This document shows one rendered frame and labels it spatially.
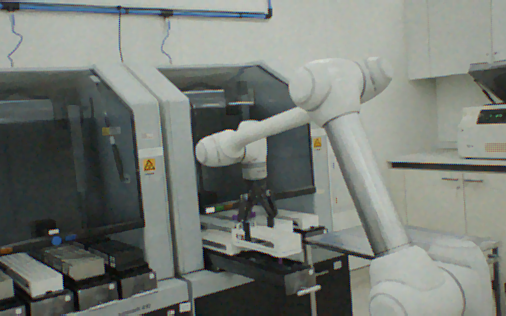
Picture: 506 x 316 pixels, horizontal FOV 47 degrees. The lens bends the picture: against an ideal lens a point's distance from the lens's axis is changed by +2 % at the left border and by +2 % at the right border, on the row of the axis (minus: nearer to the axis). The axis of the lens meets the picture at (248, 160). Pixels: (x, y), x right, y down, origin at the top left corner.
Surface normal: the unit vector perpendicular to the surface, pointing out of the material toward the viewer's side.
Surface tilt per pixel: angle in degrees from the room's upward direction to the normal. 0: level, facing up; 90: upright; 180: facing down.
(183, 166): 90
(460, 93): 90
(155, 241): 90
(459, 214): 90
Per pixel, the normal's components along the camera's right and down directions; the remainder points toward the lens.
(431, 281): 0.50, -0.42
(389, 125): 0.58, 0.03
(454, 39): -0.82, 0.11
